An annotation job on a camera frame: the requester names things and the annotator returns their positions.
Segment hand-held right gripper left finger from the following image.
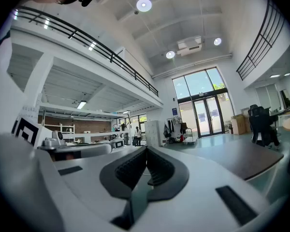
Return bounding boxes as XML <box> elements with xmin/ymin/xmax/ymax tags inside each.
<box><xmin>99</xmin><ymin>145</ymin><xmax>147</xmax><ymax>200</ymax></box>

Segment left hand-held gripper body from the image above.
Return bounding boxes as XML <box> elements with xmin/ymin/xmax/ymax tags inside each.
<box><xmin>12</xmin><ymin>116</ymin><xmax>124</xmax><ymax>162</ymax></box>

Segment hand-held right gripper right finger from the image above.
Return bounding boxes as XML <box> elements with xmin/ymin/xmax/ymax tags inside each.
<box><xmin>146</xmin><ymin>145</ymin><xmax>190</xmax><ymax>202</ymax></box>

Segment white shelf unit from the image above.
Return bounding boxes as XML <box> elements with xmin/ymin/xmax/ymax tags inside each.
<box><xmin>43</xmin><ymin>123</ymin><xmax>75</xmax><ymax>142</ymax></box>

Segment metal platform trolley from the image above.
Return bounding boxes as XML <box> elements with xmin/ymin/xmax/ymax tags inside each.
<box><xmin>183</xmin><ymin>128</ymin><xmax>199</xmax><ymax>145</ymax></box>

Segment white locker cabinet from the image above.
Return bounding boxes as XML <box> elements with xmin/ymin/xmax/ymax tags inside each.
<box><xmin>144</xmin><ymin>120</ymin><xmax>163</xmax><ymax>147</ymax></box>

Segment clothes rack with garments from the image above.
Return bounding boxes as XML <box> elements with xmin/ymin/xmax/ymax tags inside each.
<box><xmin>163</xmin><ymin>116</ymin><xmax>188</xmax><ymax>144</ymax></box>

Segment glass double door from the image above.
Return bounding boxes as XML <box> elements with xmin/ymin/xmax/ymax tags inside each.
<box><xmin>192</xmin><ymin>95</ymin><xmax>225</xmax><ymax>138</ymax></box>

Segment brown cardboard box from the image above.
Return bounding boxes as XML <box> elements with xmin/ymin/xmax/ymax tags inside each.
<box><xmin>243</xmin><ymin>115</ymin><xmax>252</xmax><ymax>133</ymax></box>
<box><xmin>231</xmin><ymin>114</ymin><xmax>247</xmax><ymax>135</ymax></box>

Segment large window above door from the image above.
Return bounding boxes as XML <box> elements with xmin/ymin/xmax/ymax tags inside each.
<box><xmin>172</xmin><ymin>67</ymin><xmax>227</xmax><ymax>100</ymax></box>

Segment black office chair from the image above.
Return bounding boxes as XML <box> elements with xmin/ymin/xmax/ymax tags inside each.
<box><xmin>247</xmin><ymin>104</ymin><xmax>281</xmax><ymax>147</ymax></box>

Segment long black balcony railing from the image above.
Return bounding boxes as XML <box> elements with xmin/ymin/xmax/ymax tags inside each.
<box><xmin>13</xmin><ymin>5</ymin><xmax>160</xmax><ymax>98</ymax></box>

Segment white ceiling pipes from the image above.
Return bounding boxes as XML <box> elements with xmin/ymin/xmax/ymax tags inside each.
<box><xmin>152</xmin><ymin>54</ymin><xmax>232</xmax><ymax>79</ymax></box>

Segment person's white t-shirt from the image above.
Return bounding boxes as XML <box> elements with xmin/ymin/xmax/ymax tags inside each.
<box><xmin>0</xmin><ymin>29</ymin><xmax>13</xmax><ymax>87</ymax></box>

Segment white ceiling air conditioner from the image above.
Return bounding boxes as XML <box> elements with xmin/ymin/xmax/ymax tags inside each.
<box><xmin>176</xmin><ymin>35</ymin><xmax>203</xmax><ymax>57</ymax></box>

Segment short black balcony railing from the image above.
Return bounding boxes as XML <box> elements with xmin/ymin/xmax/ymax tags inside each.
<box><xmin>236</xmin><ymin>0</ymin><xmax>286</xmax><ymax>81</ymax></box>

